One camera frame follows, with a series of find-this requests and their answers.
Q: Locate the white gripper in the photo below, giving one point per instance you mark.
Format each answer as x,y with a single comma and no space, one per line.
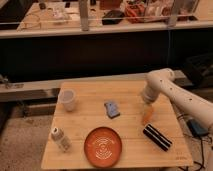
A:
149,95

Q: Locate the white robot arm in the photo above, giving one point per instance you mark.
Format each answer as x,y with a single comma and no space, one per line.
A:
162,81

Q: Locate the orange ceramic bowl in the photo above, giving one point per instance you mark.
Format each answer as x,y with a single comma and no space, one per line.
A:
103,147

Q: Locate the black striped eraser block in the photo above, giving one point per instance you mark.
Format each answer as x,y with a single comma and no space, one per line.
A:
157,137

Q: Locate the blue sponge block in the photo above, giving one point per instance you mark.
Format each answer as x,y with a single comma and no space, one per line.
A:
111,109

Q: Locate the translucent plastic cup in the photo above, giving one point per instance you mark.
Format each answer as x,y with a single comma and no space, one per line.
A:
67,99

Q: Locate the small spice bottle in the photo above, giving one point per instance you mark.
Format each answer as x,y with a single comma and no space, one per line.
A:
59,137

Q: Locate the black bag on shelf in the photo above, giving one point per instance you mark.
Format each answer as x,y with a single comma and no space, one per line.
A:
112,17

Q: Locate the orange tool pile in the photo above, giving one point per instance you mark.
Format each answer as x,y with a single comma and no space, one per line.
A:
144,11

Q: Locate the grey metal rail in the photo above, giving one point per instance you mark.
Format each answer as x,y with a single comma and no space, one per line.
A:
10,92

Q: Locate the grey metal post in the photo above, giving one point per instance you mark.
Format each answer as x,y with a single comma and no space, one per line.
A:
83,9

